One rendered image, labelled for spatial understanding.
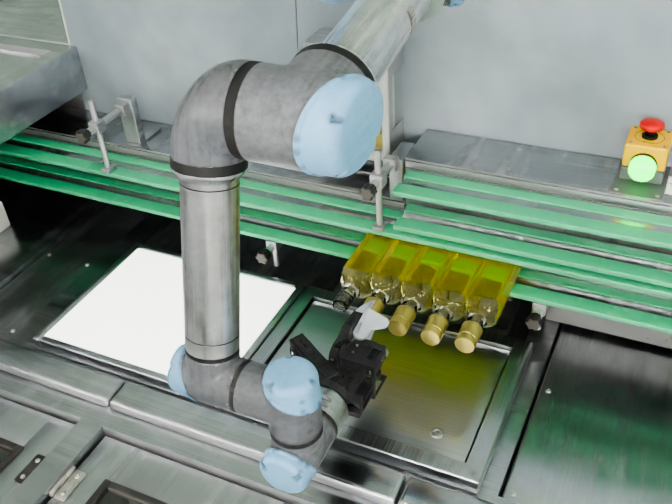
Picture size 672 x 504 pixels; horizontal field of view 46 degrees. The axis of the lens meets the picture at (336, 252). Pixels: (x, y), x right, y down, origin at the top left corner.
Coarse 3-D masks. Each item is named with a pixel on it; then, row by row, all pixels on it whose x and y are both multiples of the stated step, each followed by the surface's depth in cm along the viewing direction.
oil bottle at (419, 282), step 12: (420, 252) 145; (432, 252) 145; (444, 252) 144; (420, 264) 142; (432, 264) 142; (444, 264) 142; (408, 276) 140; (420, 276) 139; (432, 276) 139; (408, 288) 137; (420, 288) 137; (432, 288) 138; (420, 300) 137; (420, 312) 139
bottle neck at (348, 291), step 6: (342, 288) 141; (348, 288) 141; (354, 288) 141; (342, 294) 139; (348, 294) 140; (354, 294) 141; (336, 300) 138; (342, 300) 138; (348, 300) 139; (336, 306) 140; (342, 306) 140; (348, 306) 139; (342, 312) 139
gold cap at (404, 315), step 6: (402, 306) 135; (408, 306) 135; (396, 312) 134; (402, 312) 134; (408, 312) 134; (414, 312) 135; (396, 318) 133; (402, 318) 133; (408, 318) 133; (414, 318) 135; (390, 324) 133; (396, 324) 132; (402, 324) 132; (408, 324) 133; (390, 330) 134; (396, 330) 133; (402, 330) 133
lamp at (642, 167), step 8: (632, 160) 133; (640, 160) 131; (648, 160) 131; (632, 168) 132; (640, 168) 131; (648, 168) 131; (656, 168) 132; (632, 176) 133; (640, 176) 132; (648, 176) 132
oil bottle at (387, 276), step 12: (396, 240) 148; (396, 252) 145; (408, 252) 145; (384, 264) 143; (396, 264) 142; (408, 264) 143; (372, 276) 141; (384, 276) 140; (396, 276) 140; (372, 288) 140; (384, 288) 139; (396, 288) 139; (396, 300) 141
